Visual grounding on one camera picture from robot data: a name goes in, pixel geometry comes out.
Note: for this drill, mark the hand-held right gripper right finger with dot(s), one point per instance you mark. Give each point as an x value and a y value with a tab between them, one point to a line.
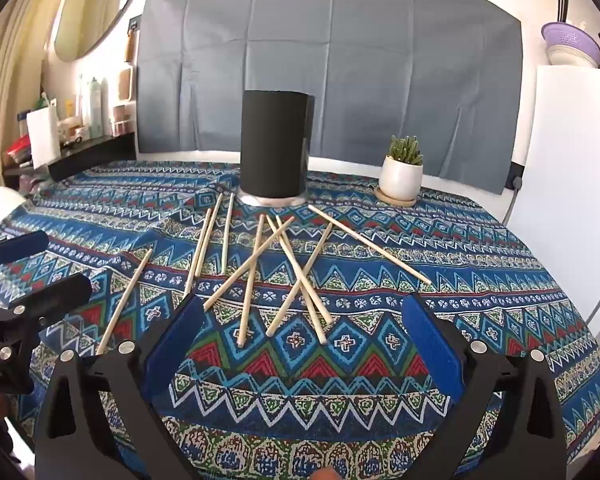
432	345

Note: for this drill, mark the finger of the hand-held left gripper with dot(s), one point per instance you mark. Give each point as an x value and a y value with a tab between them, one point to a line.
22	247
55	292

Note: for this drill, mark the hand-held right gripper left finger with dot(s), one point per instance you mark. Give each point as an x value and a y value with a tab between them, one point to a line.
175	342

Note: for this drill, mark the group of wooden chopsticks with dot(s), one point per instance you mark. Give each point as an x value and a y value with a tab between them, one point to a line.
251	280

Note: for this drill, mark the black cylindrical utensil holder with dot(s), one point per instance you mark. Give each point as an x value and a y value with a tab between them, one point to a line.
275	145

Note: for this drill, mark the dark upright kitchen utensils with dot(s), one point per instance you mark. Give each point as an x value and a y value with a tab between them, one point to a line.
563	7

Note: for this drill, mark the person's right hand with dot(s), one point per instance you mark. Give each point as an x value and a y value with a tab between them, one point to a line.
325	475

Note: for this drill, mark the white paper towel roll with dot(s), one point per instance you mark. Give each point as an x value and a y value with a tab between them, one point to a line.
43	137

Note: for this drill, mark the black side shelf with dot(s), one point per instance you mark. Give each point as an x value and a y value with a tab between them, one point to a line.
95	152

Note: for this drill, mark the blue patterned tablecloth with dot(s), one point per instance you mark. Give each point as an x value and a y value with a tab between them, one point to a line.
300	410

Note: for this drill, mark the grey green spray can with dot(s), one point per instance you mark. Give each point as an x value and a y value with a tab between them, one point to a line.
96	110

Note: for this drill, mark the round wooden coaster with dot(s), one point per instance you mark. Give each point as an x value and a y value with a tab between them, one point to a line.
380	195

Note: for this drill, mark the white bottle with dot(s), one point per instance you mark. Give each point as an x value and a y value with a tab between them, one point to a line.
83	97

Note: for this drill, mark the desktop storage organizer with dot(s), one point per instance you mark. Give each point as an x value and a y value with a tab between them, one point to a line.
124	115

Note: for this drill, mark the cream curtain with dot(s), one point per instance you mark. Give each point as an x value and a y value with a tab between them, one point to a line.
15	75

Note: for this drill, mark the succulent in white pot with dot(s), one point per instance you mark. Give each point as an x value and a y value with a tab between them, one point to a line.
401	172

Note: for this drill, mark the white cabinet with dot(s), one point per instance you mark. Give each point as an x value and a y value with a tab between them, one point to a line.
565	170

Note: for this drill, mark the grey backdrop cloth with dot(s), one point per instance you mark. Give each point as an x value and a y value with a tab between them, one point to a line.
330	60

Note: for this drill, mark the white bowl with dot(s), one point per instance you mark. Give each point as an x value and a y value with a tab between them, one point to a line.
572	57

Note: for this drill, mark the purple colander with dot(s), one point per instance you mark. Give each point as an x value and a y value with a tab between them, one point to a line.
570	35

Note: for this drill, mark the black wall plug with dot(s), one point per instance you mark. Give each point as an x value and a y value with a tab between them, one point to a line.
517	180

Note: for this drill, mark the round wall mirror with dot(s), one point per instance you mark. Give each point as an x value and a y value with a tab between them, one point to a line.
100	5

